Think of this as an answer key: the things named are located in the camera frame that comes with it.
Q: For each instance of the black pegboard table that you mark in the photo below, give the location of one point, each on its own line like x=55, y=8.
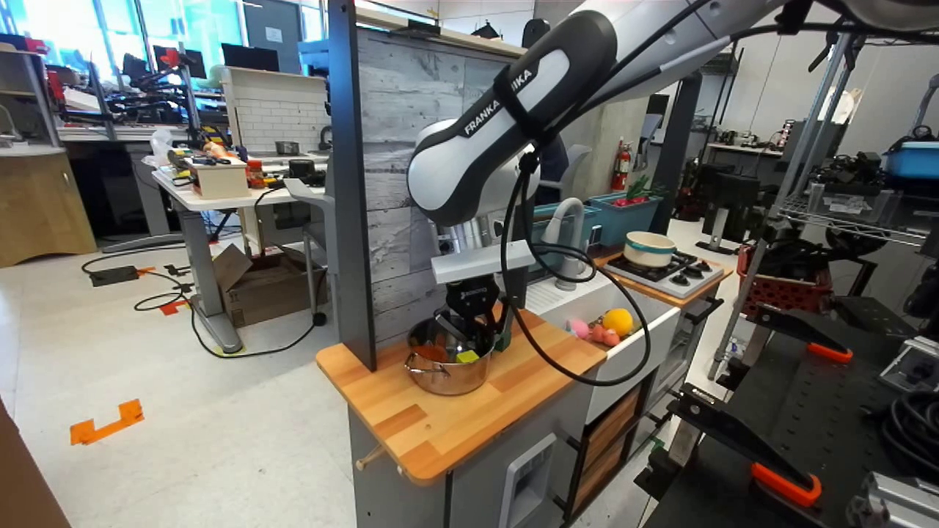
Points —
x=867, y=431

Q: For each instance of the white lab desk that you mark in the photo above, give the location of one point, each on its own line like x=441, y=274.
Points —
x=246, y=221

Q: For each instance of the brown cardboard box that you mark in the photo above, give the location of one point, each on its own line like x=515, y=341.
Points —
x=261, y=288

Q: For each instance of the orange tape floor marker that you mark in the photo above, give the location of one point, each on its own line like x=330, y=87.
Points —
x=90, y=434

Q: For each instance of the silver toy faucet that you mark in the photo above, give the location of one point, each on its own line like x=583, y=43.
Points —
x=561, y=241

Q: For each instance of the wooden butcher block counter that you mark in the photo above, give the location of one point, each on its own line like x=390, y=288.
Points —
x=431, y=435

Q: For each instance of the red fire extinguisher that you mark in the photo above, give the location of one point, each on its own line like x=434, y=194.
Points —
x=619, y=170

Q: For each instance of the white striped bowl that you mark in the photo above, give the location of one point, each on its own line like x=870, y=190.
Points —
x=648, y=249

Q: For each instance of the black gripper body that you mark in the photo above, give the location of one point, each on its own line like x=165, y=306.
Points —
x=476, y=315

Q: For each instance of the orange handled clamp left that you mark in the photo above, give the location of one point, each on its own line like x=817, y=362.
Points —
x=765, y=469

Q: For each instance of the yellow block in pot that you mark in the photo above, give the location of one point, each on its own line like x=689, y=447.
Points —
x=468, y=359

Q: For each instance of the silver metal pot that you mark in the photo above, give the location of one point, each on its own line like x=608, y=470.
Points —
x=431, y=362

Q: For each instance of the white toy sink basin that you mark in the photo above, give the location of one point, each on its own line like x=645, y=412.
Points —
x=639, y=354

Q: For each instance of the orange handled clamp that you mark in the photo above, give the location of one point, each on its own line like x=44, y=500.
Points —
x=765, y=469
x=817, y=341

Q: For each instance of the orange handled clamp right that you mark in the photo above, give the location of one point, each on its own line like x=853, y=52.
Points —
x=817, y=341

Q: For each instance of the toy stove top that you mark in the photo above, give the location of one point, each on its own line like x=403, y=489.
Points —
x=680, y=280

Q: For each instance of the grey toy kitchen cabinet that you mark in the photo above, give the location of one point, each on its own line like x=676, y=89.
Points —
x=541, y=470

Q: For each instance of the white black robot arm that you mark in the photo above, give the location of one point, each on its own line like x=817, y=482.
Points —
x=463, y=170

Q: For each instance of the yellow toy ball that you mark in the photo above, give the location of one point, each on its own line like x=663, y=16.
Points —
x=619, y=322

